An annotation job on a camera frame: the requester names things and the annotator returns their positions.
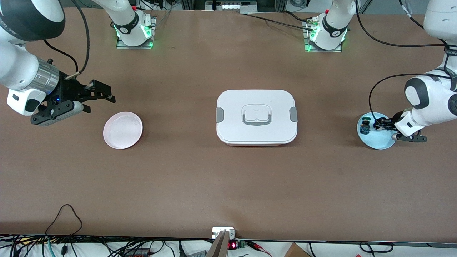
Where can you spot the pink round plate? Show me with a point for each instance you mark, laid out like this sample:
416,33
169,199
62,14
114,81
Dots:
122,130

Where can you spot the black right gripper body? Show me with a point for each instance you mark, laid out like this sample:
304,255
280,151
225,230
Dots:
67,90

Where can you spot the aluminium frame with white lights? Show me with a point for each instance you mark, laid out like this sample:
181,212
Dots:
232,6

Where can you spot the light blue round plate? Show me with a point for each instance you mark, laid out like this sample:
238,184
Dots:
376,141

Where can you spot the grey metal bar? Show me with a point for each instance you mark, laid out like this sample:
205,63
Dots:
219,248

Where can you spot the brown cardboard box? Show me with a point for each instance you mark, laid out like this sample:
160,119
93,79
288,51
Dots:
296,252

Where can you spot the green push button switch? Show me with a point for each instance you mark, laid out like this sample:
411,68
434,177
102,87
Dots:
364,126

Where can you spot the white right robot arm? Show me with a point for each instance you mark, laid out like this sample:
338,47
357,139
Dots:
18,67

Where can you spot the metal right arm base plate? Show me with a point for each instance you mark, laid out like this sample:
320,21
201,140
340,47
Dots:
123,45

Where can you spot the red test lead clips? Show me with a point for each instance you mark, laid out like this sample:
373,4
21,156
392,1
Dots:
259,247

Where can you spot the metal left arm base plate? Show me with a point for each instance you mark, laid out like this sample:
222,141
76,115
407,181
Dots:
323,51

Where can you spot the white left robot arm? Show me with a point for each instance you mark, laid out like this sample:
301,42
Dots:
432,100

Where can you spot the white lunch box grey latches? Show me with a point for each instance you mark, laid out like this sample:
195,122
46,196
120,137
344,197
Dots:
255,135

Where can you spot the red digit display board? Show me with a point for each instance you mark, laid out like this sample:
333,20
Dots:
232,245

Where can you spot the small white box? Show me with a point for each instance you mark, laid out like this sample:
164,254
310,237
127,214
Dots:
217,230

